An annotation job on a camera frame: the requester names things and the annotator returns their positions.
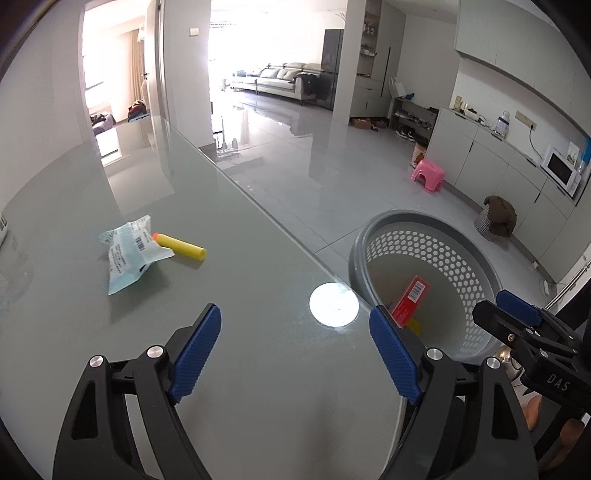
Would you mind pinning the blue white plastic packet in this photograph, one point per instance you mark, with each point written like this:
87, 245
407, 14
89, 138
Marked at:
131, 254

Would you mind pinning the grey perforated basket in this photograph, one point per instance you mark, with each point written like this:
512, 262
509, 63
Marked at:
443, 300

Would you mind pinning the clear water bottle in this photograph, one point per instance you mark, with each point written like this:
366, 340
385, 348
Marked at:
502, 125

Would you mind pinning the white shelf cabinet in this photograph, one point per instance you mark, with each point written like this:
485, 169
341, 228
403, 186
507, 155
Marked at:
369, 99

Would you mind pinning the orange white bin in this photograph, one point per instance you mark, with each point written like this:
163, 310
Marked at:
419, 152

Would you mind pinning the white low cabinet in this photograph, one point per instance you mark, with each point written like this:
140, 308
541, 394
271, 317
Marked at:
485, 157

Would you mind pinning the brown jacket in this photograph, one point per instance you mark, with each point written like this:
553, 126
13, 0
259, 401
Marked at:
501, 212

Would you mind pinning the dark jacket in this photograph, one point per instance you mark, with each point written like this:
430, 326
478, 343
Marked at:
307, 87

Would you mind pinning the grey sofa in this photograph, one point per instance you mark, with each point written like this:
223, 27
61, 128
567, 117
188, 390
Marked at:
277, 81

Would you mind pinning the long toothpaste box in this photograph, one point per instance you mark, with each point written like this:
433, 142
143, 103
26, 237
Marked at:
411, 300

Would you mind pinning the beige curtain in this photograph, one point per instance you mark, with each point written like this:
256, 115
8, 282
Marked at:
136, 64

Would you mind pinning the shoe rack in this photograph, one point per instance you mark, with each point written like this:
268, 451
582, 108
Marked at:
411, 120

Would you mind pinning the white microwave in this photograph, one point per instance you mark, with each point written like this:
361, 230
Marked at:
556, 168

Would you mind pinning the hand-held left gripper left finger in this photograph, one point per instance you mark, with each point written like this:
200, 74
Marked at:
198, 350

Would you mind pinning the pink plastic stool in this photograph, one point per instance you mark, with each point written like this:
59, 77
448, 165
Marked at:
429, 170

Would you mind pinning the checked laundry basket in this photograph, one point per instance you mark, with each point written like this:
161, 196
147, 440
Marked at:
482, 226

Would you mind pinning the yellow foam tube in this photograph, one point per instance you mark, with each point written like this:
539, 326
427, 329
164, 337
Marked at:
184, 247

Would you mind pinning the white wall cabinet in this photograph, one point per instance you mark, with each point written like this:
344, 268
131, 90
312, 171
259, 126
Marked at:
508, 37

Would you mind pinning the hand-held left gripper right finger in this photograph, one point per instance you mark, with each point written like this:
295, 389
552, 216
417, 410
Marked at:
395, 355

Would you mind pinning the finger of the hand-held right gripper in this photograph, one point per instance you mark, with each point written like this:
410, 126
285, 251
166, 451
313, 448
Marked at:
494, 321
517, 307

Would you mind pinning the white paper bag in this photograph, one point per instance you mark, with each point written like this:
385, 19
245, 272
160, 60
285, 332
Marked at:
396, 87

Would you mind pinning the dark refrigerator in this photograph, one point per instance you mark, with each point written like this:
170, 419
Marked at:
330, 69

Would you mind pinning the cardboard box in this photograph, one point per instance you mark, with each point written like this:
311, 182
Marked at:
360, 123

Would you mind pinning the person's right hand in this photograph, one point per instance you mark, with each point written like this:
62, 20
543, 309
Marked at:
572, 434

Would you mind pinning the dark red bag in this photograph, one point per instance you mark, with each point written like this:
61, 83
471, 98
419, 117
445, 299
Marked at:
137, 112

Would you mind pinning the white door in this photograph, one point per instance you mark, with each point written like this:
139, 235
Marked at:
159, 69

